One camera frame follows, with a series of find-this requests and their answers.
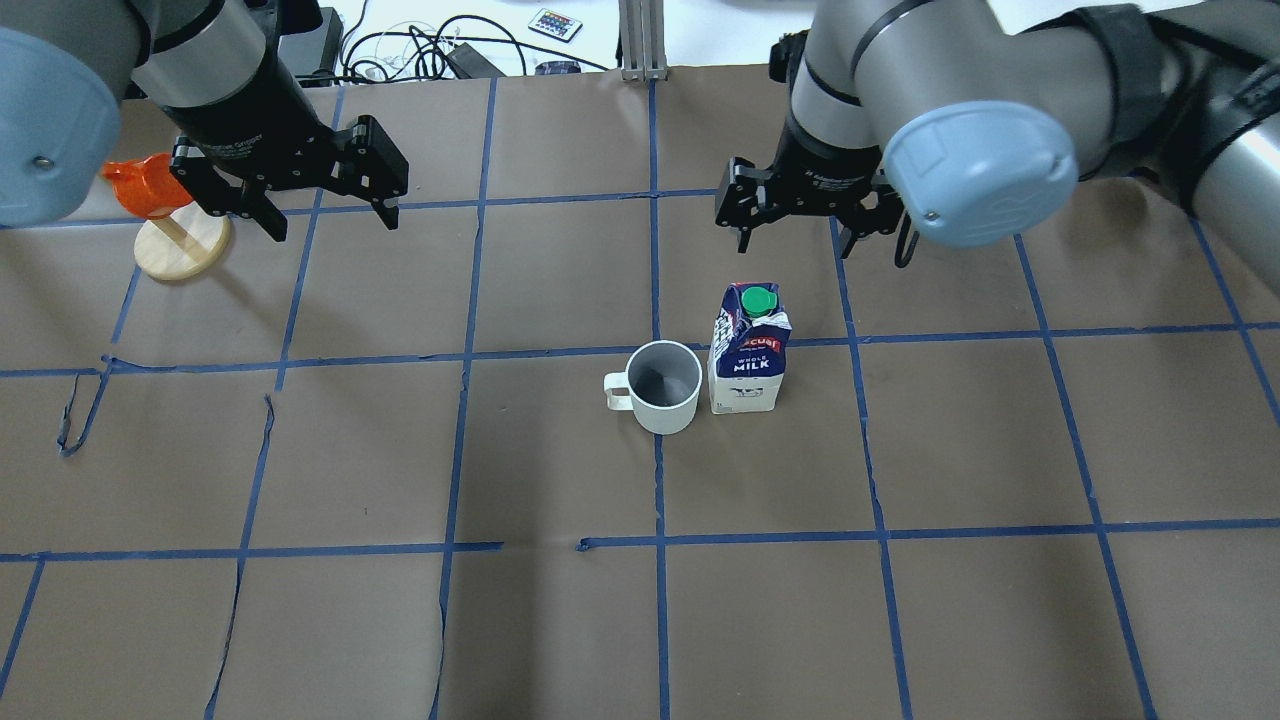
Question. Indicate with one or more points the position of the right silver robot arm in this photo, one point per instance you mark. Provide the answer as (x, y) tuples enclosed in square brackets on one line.
[(928, 116)]

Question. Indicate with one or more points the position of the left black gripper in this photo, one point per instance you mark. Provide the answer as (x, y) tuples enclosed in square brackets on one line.
[(250, 128)]

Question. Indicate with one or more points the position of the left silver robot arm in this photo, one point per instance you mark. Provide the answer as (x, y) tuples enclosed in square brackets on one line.
[(213, 68)]

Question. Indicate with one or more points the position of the orange mug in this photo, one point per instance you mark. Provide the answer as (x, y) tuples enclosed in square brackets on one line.
[(146, 187)]

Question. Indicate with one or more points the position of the blue white milk carton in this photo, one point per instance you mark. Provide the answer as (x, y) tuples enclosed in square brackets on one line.
[(747, 354)]

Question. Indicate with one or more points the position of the white grey mug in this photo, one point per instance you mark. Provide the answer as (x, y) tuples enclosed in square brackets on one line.
[(660, 386)]

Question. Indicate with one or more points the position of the aluminium frame post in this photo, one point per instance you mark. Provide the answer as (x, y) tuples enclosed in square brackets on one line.
[(643, 41)]

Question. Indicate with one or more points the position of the wooden mug tree stand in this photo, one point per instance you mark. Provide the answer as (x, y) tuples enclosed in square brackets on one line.
[(179, 247)]

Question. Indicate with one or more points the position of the small remote control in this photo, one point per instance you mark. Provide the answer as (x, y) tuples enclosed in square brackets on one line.
[(558, 26)]

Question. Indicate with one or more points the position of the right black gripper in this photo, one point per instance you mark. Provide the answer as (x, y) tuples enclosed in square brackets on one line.
[(826, 172)]

